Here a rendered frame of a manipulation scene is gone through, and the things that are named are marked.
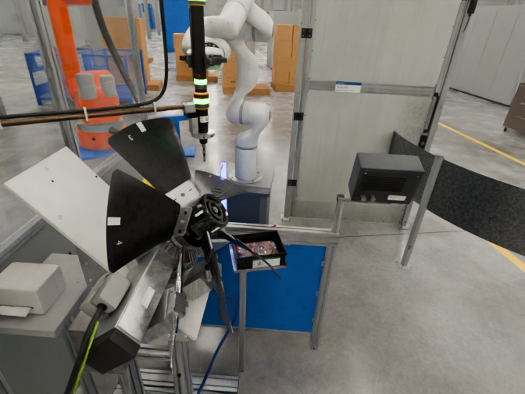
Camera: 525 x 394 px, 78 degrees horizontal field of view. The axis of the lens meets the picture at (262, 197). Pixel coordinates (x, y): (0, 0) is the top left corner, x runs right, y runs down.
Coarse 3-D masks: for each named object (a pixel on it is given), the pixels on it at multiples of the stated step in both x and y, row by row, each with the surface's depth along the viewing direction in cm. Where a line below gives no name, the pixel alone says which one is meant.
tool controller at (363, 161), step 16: (368, 160) 134; (384, 160) 134; (400, 160) 134; (416, 160) 135; (352, 176) 143; (368, 176) 132; (384, 176) 132; (400, 176) 131; (416, 176) 131; (352, 192) 141; (368, 192) 139; (384, 192) 138; (400, 192) 138
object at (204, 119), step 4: (200, 112) 92; (204, 112) 92; (208, 112) 94; (200, 116) 93; (204, 116) 93; (208, 116) 94; (200, 120) 93; (204, 120) 94; (208, 120) 95; (200, 124) 94; (204, 124) 94; (200, 128) 95; (204, 128) 95; (208, 128) 96; (200, 132) 95; (204, 132) 95; (200, 140) 97; (204, 140) 97
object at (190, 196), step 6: (180, 186) 100; (186, 186) 101; (192, 186) 101; (168, 192) 99; (174, 192) 99; (180, 192) 100; (186, 192) 100; (192, 192) 101; (174, 198) 99; (180, 198) 100; (186, 198) 100; (192, 198) 101; (180, 204) 99; (186, 204) 100
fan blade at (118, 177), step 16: (112, 176) 70; (128, 176) 74; (112, 192) 70; (128, 192) 73; (144, 192) 77; (160, 192) 82; (112, 208) 69; (128, 208) 73; (144, 208) 77; (160, 208) 82; (176, 208) 87; (128, 224) 73; (144, 224) 78; (160, 224) 83; (112, 240) 70; (128, 240) 74; (144, 240) 79; (160, 240) 85; (112, 256) 70; (128, 256) 75; (112, 272) 70
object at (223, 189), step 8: (200, 176) 127; (216, 176) 131; (200, 184) 121; (208, 184) 122; (216, 184) 123; (224, 184) 125; (232, 184) 128; (200, 192) 115; (208, 192) 115; (216, 192) 116; (224, 192) 118; (232, 192) 120; (240, 192) 125
